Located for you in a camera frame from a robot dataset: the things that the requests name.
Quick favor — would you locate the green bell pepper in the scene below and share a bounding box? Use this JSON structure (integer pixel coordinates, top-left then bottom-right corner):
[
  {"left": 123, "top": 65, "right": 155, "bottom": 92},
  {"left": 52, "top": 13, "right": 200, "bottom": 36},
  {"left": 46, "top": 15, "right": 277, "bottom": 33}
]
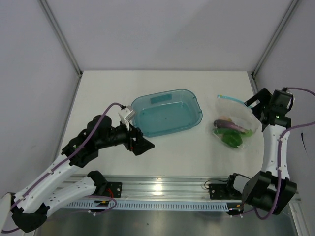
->
[{"left": 221, "top": 133, "right": 243, "bottom": 148}]

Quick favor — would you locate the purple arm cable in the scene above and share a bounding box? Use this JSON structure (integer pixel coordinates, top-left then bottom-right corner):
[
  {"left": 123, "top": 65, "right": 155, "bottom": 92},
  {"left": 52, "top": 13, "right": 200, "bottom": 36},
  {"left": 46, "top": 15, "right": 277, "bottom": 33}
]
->
[
  {"left": 1, "top": 102, "right": 125, "bottom": 234},
  {"left": 253, "top": 87, "right": 315, "bottom": 220}
]

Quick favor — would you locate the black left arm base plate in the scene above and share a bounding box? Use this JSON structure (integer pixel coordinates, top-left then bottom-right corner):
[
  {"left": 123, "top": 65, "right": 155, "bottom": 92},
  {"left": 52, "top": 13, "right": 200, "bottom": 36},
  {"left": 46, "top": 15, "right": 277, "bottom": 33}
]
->
[{"left": 100, "top": 182, "right": 123, "bottom": 198}]

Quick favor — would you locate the left aluminium frame post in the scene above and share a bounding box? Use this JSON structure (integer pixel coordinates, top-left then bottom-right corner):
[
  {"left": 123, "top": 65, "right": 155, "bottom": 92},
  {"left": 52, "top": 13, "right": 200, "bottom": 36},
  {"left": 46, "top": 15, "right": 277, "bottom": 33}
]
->
[{"left": 38, "top": 0, "right": 83, "bottom": 77}]

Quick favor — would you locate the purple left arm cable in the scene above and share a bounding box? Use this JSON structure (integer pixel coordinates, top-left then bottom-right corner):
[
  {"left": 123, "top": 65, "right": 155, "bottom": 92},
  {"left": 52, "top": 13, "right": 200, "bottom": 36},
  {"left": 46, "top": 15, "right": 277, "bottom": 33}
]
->
[{"left": 1, "top": 102, "right": 125, "bottom": 234}]

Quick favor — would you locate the right aluminium frame post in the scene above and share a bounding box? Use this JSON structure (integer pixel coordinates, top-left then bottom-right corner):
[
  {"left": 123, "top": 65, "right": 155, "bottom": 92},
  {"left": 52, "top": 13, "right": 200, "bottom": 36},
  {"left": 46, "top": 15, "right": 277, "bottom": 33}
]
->
[{"left": 251, "top": 0, "right": 302, "bottom": 79}]

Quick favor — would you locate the aluminium frame post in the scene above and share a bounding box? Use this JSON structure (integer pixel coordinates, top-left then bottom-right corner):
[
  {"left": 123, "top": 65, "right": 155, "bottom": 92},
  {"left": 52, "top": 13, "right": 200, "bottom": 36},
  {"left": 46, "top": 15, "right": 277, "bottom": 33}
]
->
[
  {"left": 38, "top": 0, "right": 83, "bottom": 77},
  {"left": 251, "top": 0, "right": 302, "bottom": 79}
]

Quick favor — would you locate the clear zip top bag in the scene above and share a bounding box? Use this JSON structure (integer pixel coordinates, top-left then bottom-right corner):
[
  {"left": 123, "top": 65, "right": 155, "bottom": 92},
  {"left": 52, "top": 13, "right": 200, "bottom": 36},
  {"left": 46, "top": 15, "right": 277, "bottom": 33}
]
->
[{"left": 210, "top": 94, "right": 260, "bottom": 149}]

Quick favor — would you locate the purple eggplant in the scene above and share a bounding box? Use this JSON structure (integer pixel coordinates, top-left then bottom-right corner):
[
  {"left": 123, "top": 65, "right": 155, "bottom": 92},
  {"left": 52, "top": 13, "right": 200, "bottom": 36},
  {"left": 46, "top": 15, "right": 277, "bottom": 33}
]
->
[{"left": 213, "top": 119, "right": 248, "bottom": 132}]

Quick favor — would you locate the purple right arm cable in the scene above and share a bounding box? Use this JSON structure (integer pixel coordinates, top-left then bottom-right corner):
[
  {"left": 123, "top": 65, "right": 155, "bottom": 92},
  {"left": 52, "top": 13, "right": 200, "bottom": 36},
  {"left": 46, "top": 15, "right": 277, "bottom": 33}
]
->
[{"left": 253, "top": 87, "right": 315, "bottom": 220}]

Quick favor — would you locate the blue translucent plastic basin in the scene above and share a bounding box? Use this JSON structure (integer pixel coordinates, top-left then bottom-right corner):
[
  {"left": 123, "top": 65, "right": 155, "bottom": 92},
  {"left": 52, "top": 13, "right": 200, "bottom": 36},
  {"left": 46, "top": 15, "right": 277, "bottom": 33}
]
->
[{"left": 131, "top": 89, "right": 203, "bottom": 138}]

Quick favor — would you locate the dark green chili pepper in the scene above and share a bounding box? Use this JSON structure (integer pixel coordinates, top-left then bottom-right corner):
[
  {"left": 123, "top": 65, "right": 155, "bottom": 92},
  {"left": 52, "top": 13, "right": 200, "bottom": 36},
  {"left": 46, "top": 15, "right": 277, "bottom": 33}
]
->
[{"left": 213, "top": 128, "right": 231, "bottom": 137}]

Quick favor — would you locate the aluminium mounting rail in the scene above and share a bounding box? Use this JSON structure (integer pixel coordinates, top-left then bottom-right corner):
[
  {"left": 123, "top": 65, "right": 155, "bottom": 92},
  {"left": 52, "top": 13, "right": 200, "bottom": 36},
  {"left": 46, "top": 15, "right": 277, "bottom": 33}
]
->
[{"left": 33, "top": 175, "right": 301, "bottom": 203}]

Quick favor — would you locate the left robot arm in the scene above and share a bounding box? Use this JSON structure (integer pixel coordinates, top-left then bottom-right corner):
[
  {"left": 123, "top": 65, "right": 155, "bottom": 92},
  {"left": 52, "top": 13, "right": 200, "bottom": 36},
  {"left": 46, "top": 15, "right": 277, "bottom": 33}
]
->
[{"left": 11, "top": 115, "right": 155, "bottom": 233}]

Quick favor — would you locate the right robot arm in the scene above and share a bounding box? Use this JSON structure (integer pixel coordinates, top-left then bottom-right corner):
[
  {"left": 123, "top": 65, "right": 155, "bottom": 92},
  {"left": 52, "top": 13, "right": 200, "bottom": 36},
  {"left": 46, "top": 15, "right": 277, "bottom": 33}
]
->
[{"left": 224, "top": 88, "right": 297, "bottom": 220}]

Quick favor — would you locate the light green cucumber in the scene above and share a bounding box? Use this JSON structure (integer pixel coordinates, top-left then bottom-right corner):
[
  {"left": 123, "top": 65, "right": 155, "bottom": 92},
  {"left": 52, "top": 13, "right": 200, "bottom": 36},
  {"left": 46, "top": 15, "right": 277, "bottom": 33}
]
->
[{"left": 240, "top": 129, "right": 253, "bottom": 137}]

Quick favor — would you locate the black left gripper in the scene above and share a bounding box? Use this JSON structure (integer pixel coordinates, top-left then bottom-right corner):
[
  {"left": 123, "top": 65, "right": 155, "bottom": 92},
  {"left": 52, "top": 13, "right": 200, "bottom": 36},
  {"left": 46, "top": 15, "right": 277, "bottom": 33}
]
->
[{"left": 97, "top": 118, "right": 154, "bottom": 155}]

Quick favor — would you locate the slotted cable duct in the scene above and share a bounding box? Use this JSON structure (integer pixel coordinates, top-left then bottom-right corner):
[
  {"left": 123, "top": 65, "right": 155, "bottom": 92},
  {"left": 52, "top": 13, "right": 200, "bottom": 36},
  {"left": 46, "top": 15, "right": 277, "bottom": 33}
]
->
[{"left": 64, "top": 199, "right": 229, "bottom": 212}]

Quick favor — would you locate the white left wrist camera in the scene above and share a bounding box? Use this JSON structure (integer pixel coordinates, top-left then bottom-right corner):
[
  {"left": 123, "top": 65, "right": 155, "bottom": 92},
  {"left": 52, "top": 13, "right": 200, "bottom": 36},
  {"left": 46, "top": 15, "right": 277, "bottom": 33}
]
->
[{"left": 118, "top": 106, "right": 135, "bottom": 131}]

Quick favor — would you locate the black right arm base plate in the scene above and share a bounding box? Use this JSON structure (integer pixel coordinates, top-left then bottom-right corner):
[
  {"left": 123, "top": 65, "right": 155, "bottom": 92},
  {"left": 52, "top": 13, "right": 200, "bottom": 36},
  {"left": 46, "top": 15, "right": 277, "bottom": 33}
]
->
[{"left": 206, "top": 183, "right": 242, "bottom": 200}]

